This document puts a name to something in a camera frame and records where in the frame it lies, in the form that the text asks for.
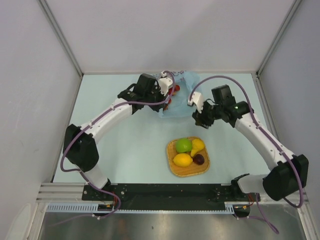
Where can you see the red cherry tomato bunch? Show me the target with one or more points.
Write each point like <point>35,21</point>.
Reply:
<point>175,91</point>

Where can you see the white slotted cable duct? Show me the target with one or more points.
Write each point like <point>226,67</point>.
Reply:
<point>79,208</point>

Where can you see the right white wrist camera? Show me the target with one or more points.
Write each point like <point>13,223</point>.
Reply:
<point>196,99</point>

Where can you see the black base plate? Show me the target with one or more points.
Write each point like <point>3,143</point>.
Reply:
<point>198,197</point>

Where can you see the dark red fake plum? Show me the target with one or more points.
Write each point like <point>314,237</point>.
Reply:
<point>199,159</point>

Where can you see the woven bamboo tray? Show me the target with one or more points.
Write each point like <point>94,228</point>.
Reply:
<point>191,170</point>

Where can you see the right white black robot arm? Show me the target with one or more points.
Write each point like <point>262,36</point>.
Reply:
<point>288,171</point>

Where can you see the yellow fake lemon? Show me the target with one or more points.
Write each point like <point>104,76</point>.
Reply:
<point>182,160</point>
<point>197,145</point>

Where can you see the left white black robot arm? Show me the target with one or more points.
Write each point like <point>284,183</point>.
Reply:
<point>80,142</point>

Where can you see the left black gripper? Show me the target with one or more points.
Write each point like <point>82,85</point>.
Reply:
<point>161,97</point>

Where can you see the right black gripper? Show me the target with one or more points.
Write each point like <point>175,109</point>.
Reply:
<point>200,118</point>

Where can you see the green fake lime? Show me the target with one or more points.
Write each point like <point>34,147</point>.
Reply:
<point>183,145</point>

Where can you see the light blue plastic bag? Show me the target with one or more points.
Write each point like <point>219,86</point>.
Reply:
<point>178,107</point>

